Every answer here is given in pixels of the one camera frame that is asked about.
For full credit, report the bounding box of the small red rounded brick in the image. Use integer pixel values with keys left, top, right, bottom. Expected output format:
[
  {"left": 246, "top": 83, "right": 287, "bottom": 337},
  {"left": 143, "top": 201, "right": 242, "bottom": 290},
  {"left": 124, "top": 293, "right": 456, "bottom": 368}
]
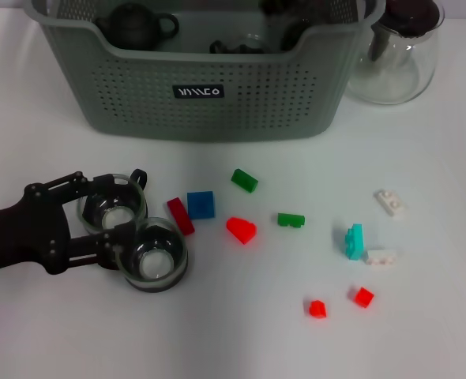
[{"left": 306, "top": 299, "right": 328, "bottom": 319}]

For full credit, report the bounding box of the orange-red wedge brick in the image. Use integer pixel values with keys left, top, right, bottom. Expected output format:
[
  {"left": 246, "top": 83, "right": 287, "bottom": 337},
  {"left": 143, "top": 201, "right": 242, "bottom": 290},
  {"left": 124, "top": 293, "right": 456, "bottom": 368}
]
[{"left": 225, "top": 216, "right": 257, "bottom": 246}]

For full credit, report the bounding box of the dark clay teapot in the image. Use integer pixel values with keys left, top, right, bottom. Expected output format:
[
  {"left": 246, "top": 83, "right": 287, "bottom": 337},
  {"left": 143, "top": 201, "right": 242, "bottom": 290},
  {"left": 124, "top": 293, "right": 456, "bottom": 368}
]
[{"left": 94, "top": 2, "right": 179, "bottom": 51}]

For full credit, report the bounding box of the glass teapot black lid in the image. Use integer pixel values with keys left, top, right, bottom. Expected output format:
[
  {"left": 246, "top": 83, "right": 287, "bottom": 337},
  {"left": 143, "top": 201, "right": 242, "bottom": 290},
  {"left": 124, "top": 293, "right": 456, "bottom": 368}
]
[{"left": 345, "top": 0, "right": 445, "bottom": 106}]

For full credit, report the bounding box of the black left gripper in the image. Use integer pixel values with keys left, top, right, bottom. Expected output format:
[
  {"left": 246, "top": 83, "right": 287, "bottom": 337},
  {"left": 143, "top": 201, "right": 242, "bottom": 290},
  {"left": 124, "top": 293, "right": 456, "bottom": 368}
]
[{"left": 0, "top": 170, "right": 137, "bottom": 276}]

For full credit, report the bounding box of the green sloped brick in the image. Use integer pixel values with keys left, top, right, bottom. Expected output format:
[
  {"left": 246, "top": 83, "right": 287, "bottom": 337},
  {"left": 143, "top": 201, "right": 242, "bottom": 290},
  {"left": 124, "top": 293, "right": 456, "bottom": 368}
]
[{"left": 230, "top": 168, "right": 259, "bottom": 193}]

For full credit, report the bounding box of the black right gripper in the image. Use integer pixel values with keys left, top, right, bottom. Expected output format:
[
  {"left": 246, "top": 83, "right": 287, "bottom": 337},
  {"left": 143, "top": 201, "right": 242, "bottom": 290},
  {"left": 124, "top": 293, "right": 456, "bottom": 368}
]
[{"left": 258, "top": 0, "right": 294, "bottom": 18}]

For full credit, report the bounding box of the blue square brick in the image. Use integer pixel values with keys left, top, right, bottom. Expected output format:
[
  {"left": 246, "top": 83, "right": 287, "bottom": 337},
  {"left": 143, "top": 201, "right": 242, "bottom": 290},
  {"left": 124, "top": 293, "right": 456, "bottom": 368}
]
[{"left": 186, "top": 190, "right": 216, "bottom": 220}]

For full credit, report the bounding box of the small red square brick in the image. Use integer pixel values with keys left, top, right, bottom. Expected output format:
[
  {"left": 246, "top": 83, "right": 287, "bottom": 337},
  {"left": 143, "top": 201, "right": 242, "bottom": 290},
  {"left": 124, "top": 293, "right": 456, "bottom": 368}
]
[{"left": 349, "top": 287, "right": 375, "bottom": 308}]

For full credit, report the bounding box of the green notched brick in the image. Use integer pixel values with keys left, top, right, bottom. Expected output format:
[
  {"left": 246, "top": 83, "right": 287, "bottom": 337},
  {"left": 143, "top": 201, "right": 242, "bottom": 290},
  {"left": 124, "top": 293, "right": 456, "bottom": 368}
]
[{"left": 276, "top": 212, "right": 306, "bottom": 229}]

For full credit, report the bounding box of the grey perforated storage bin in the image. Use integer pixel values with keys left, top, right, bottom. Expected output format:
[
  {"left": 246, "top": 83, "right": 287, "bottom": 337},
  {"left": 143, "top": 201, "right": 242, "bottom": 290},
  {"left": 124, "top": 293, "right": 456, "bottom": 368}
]
[{"left": 21, "top": 0, "right": 387, "bottom": 143}]

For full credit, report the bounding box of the dark red long brick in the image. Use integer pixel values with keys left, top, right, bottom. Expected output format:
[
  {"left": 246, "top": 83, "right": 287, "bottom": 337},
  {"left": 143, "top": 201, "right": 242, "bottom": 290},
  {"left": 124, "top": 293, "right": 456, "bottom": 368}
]
[{"left": 166, "top": 197, "right": 196, "bottom": 237}]

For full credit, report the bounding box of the white two-stud brick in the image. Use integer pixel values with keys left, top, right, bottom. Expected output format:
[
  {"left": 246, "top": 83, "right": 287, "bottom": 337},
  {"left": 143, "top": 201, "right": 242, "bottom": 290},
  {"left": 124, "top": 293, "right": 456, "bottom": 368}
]
[{"left": 373, "top": 189, "right": 408, "bottom": 218}]

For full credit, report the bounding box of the teal brick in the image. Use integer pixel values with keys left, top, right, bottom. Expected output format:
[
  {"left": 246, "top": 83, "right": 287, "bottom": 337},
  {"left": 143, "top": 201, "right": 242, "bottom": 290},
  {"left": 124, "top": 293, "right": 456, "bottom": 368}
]
[{"left": 343, "top": 223, "right": 365, "bottom": 261}]

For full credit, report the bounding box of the white flat brick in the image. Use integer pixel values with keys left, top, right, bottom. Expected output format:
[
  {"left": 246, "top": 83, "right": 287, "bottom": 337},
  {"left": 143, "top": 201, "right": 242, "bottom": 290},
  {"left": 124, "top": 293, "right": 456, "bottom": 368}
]
[{"left": 365, "top": 248, "right": 399, "bottom": 268}]

